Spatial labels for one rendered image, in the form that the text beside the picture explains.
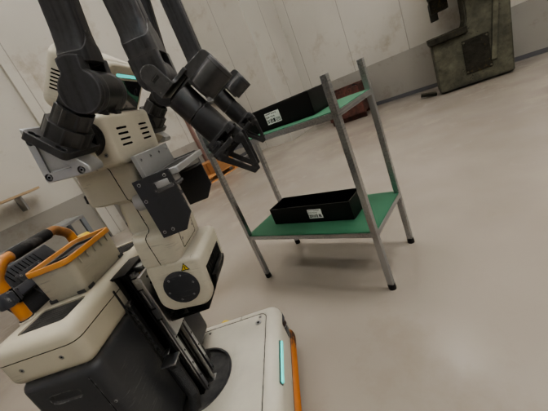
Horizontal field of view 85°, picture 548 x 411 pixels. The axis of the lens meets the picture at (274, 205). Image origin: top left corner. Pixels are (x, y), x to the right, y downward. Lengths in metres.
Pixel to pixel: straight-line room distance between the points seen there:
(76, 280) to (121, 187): 0.31
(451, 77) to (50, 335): 6.17
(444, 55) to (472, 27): 0.51
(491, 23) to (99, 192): 6.05
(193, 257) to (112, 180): 0.29
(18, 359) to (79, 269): 0.24
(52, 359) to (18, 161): 5.26
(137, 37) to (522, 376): 1.42
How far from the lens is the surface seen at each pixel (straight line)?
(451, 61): 6.28
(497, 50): 6.34
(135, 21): 0.64
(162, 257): 0.88
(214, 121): 0.60
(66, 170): 0.73
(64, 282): 1.06
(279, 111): 1.59
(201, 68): 0.61
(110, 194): 0.90
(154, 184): 0.78
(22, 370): 1.06
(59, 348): 0.96
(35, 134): 0.73
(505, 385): 1.35
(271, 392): 1.13
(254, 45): 7.47
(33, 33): 6.89
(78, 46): 0.68
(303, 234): 1.72
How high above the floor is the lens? 1.10
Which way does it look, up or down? 18 degrees down
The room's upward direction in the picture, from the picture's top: 24 degrees counter-clockwise
